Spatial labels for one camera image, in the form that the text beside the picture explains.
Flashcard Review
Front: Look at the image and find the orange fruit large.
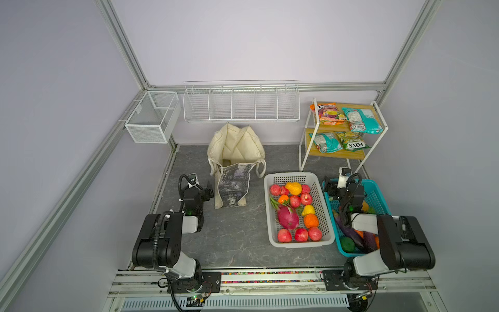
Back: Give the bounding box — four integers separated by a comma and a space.
303, 214, 319, 229

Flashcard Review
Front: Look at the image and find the cream canvas grocery bag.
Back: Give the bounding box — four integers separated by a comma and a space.
207, 123, 266, 209

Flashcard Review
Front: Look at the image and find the pink dragon fruit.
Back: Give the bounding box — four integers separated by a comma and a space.
269, 196, 300, 230

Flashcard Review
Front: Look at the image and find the red apple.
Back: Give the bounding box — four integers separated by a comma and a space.
280, 186, 289, 196
308, 227, 322, 242
270, 184, 281, 196
289, 195, 301, 208
300, 192, 313, 206
294, 228, 309, 243
278, 229, 292, 243

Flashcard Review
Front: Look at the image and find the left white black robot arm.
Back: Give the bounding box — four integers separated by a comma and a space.
131, 174, 221, 293

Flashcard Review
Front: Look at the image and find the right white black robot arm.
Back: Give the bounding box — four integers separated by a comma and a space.
322, 167, 436, 291

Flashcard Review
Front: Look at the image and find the green Foxs candy bag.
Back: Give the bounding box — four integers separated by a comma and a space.
336, 132, 370, 152

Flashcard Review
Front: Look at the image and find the teal snack bag lower shelf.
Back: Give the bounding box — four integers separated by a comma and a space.
313, 133, 343, 154

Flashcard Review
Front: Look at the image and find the teal snack bag shelf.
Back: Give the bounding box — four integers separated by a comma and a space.
342, 107, 383, 135
313, 133, 343, 154

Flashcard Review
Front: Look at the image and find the teal snack bag top shelf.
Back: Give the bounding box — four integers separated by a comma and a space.
342, 107, 383, 135

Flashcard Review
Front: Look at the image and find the orange snack bag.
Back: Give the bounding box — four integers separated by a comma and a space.
309, 103, 348, 126

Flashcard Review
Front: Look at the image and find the purple eggplant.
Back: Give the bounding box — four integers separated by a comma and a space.
333, 211, 365, 252

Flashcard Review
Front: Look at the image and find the yellow lemon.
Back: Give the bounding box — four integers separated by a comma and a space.
301, 205, 315, 217

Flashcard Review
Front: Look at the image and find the teal plastic vegetable basket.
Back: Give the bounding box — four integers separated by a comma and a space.
323, 179, 392, 257

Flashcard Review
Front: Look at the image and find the white plastic fruit basket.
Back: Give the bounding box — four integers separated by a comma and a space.
264, 172, 336, 249

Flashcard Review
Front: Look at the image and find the green avocado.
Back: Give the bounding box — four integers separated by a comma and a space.
340, 237, 356, 254

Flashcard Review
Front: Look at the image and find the yellow pear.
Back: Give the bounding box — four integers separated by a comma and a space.
285, 182, 303, 196

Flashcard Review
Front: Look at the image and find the white wooden two-tier shelf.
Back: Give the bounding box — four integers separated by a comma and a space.
298, 100, 389, 173

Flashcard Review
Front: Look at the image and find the small orange tangerine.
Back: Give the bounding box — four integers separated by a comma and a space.
278, 194, 290, 205

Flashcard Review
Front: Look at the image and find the small white mesh basket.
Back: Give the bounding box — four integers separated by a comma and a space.
125, 91, 181, 144

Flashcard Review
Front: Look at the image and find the long white wire basket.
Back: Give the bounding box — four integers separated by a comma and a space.
183, 80, 301, 123

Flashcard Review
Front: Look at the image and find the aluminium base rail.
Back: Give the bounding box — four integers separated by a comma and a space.
103, 267, 446, 311

